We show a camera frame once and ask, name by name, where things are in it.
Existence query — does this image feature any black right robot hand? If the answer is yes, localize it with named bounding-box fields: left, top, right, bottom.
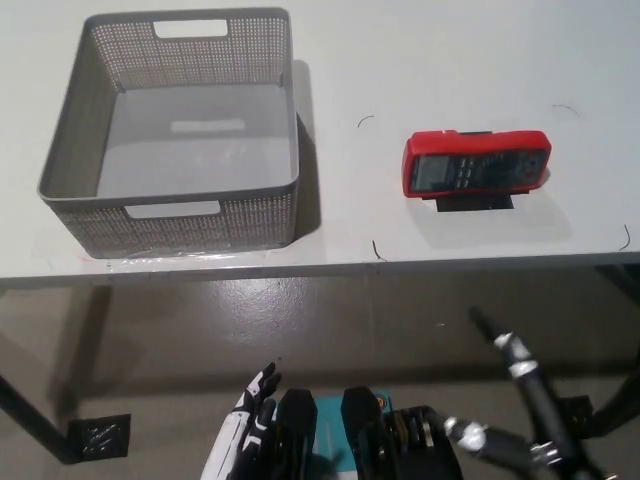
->
left=443, top=306, right=607, bottom=480

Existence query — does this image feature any red digital multimeter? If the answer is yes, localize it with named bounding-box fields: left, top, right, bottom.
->
left=403, top=129, right=552, bottom=199

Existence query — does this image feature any grey perforated plastic basket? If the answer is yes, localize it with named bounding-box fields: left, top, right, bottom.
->
left=36, top=6, right=302, bottom=260

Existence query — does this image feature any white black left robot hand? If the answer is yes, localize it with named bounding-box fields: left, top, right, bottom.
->
left=199, top=361, right=283, bottom=480

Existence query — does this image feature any black teal robot torso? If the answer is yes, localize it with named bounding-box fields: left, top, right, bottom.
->
left=269, top=385, right=462, bottom=480

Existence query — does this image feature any black table foot plate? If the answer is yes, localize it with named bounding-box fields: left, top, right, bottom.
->
left=67, top=413, right=132, bottom=460
left=559, top=394, right=607, bottom=441

